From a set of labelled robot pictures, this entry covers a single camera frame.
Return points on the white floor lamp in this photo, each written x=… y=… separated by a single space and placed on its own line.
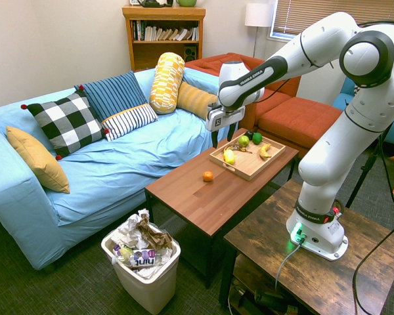
x=258 y=23

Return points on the blue striped pillow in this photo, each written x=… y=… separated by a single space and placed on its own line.
x=113 y=93

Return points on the wooden window blinds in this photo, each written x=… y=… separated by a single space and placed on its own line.
x=339 y=18

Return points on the mustard striped pillow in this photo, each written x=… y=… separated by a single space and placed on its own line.
x=197 y=99

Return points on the black white checkered pillow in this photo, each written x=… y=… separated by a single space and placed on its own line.
x=65 y=123

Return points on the wooden bookshelf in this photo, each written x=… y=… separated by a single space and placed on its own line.
x=164 y=37

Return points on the cream plastic trash bin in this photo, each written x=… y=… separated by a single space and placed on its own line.
x=144 y=279

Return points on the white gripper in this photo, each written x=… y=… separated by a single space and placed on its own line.
x=224 y=117

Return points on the hint water bottle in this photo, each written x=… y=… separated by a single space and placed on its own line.
x=141 y=258

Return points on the light blue sofa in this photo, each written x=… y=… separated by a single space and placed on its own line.
x=95 y=164

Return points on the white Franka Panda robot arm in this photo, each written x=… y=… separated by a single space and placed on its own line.
x=348 y=108

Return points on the green round pot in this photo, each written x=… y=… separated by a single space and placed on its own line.
x=186 y=2

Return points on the rustic dark wooden side table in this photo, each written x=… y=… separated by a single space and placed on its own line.
x=318 y=259

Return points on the brown banana peel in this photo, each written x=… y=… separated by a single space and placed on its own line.
x=238 y=149

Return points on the orange tangerine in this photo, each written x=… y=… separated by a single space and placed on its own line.
x=208 y=176

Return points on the black camera tripod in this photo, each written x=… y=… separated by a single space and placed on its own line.
x=367 y=167

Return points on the yellow banana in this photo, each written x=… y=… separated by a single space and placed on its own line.
x=265 y=152

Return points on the black small speaker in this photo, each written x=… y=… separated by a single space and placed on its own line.
x=190 y=53

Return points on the yellow lemon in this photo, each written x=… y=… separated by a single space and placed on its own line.
x=229 y=157

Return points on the row of books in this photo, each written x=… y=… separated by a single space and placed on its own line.
x=165 y=33

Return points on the brown wooden coffee table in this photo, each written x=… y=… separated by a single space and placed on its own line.
x=216 y=187

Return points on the crumpled brown paper bag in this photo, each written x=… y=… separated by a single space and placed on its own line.
x=152 y=234

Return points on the green apple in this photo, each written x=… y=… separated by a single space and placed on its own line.
x=243 y=141

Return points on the yellow white patterned bolster pillow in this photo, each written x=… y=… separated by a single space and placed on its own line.
x=166 y=82

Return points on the wooden serving tray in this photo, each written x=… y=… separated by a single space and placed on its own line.
x=246 y=157

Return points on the green lime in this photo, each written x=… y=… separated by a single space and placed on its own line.
x=257 y=138

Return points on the mustard yellow square pillow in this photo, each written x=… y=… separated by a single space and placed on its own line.
x=39 y=160

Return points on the teal blue chair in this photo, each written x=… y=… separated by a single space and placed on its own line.
x=377 y=108

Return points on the white navy striped pillow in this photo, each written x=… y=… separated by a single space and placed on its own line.
x=129 y=120

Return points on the crumpled white paper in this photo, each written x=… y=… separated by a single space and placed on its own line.
x=128 y=229

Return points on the orange sectional couch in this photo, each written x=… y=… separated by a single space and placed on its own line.
x=289 y=111

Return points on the dark avocado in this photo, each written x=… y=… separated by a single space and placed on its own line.
x=249 y=134

